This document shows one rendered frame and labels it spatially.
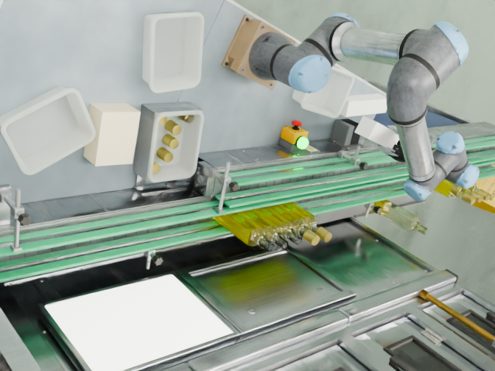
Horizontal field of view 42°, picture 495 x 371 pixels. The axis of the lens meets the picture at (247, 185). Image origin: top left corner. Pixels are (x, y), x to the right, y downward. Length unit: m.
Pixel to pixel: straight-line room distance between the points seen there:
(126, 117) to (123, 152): 0.11
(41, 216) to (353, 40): 0.99
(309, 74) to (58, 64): 0.69
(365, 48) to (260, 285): 0.77
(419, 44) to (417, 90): 0.12
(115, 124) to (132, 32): 0.26
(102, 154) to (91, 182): 0.15
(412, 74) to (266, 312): 0.79
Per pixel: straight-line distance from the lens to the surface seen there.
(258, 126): 2.25
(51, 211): 1.85
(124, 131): 1.85
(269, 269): 2.08
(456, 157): 1.93
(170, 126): 1.96
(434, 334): 2.08
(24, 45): 1.73
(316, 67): 1.88
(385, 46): 1.74
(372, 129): 2.10
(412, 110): 1.60
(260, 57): 1.97
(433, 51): 1.61
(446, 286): 2.35
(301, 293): 2.00
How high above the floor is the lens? 2.32
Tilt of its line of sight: 42 degrees down
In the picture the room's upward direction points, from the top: 124 degrees clockwise
